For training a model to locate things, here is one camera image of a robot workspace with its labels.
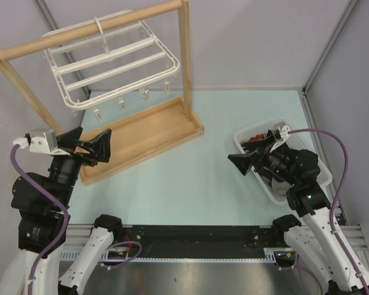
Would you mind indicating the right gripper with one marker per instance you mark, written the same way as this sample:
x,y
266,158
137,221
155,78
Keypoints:
x,y
261,151

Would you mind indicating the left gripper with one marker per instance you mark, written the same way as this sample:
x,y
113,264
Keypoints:
x,y
99,145

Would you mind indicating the white plastic clip hanger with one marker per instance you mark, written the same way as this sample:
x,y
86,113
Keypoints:
x,y
109,64

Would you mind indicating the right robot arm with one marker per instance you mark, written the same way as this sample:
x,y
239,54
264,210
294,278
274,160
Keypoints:
x,y
314,232

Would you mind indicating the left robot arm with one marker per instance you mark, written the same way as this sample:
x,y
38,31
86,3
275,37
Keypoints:
x,y
42,202

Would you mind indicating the red white striped sock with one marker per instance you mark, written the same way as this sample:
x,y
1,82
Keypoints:
x,y
255,139

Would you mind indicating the white plastic basket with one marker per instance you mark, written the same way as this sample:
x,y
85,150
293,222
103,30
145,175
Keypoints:
x,y
296,141

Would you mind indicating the wooden hanging rack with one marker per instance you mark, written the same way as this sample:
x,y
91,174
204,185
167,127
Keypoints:
x,y
137,137

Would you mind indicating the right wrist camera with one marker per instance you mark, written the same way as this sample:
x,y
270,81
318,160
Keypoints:
x,y
280,132

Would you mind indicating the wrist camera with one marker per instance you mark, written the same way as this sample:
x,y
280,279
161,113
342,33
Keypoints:
x,y
41,141
280,132

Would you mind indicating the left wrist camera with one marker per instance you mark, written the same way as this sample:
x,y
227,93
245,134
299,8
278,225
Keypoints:
x,y
41,141

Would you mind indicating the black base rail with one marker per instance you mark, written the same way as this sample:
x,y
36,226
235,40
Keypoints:
x,y
213,242

